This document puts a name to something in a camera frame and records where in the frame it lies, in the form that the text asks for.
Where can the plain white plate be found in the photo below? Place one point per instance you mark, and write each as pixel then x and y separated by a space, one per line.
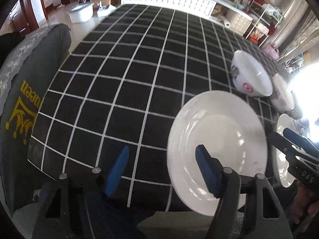
pixel 229 129

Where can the paper towel roll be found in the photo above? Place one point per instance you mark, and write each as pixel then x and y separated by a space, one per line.
pixel 227 24

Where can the pink gift bag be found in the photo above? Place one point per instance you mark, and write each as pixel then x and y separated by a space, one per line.
pixel 272 52

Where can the white metal shelf rack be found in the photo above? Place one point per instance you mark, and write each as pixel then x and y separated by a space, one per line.
pixel 265 19

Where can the floral patterned bowl gold rim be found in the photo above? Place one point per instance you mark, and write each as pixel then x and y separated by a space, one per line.
pixel 296 113

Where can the right hand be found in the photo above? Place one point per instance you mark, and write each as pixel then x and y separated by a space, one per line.
pixel 302 202

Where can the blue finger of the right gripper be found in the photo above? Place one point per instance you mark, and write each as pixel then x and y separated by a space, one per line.
pixel 306 144
pixel 281 143

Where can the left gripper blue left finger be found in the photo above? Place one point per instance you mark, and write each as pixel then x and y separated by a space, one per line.
pixel 115 174

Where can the white plate bear cartoon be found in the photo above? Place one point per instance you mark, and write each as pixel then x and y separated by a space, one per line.
pixel 280 164

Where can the white plastic storage bin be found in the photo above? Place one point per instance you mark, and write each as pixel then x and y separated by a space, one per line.
pixel 81 13

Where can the white dustpan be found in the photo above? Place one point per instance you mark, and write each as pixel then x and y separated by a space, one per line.
pixel 106 10

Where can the black white grid tablecloth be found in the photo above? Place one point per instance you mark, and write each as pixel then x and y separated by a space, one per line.
pixel 123 86

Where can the grey cushion yellow crown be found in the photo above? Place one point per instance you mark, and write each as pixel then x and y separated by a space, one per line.
pixel 28 65

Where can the white bowl pink flowers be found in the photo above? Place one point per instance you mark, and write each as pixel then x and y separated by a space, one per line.
pixel 281 98

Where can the white bowl red emblem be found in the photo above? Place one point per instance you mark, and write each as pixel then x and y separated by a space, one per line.
pixel 249 76

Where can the white tufted storage box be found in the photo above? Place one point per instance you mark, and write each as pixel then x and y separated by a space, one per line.
pixel 238 23

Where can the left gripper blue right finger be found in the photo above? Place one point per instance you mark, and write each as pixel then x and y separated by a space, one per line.
pixel 211 170

